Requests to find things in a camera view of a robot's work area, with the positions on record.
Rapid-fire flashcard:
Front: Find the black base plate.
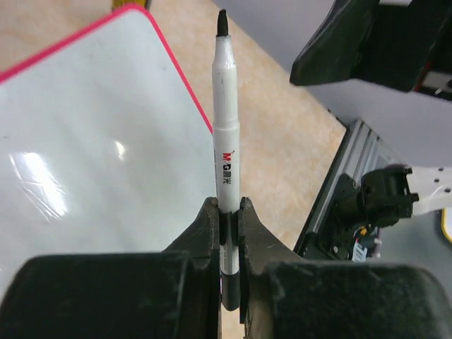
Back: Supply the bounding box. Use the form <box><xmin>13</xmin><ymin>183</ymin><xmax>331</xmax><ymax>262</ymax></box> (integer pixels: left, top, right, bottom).
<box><xmin>294</xmin><ymin>174</ymin><xmax>381</xmax><ymax>262</ymax></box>

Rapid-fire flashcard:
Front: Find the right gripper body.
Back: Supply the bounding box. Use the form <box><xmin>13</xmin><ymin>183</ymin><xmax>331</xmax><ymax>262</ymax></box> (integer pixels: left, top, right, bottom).
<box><xmin>352</xmin><ymin>1</ymin><xmax>451</xmax><ymax>94</ymax></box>

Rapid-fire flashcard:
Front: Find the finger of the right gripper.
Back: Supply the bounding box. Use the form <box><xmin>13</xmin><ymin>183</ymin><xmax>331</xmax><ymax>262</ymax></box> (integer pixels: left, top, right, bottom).
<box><xmin>290</xmin><ymin>0</ymin><xmax>379</xmax><ymax>85</ymax></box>

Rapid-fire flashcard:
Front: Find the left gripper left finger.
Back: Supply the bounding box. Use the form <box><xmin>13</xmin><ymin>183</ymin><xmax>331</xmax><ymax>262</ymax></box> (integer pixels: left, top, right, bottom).
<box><xmin>1</xmin><ymin>198</ymin><xmax>220</xmax><ymax>338</ymax></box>

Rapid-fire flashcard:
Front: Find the pink framed whiteboard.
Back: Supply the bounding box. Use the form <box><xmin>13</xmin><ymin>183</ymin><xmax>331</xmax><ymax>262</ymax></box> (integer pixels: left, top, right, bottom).
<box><xmin>1</xmin><ymin>6</ymin><xmax>215</xmax><ymax>288</ymax></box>

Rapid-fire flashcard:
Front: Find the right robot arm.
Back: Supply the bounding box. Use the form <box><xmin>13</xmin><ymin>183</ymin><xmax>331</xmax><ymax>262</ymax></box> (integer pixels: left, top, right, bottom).
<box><xmin>290</xmin><ymin>1</ymin><xmax>451</xmax><ymax>227</ymax></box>

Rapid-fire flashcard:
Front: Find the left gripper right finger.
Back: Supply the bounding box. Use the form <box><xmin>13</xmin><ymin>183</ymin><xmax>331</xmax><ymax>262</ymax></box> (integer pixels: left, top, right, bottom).
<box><xmin>238</xmin><ymin>198</ymin><xmax>451</xmax><ymax>338</ymax></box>

